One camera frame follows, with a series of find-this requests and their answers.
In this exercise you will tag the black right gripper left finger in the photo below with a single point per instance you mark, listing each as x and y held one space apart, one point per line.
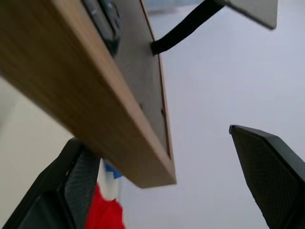
54 190

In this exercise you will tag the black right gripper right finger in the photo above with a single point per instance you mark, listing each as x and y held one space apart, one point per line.
271 176

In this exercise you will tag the red object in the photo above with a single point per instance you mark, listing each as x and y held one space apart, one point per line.
104 212

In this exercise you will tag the blue and white object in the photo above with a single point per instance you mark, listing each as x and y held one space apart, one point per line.
114 174

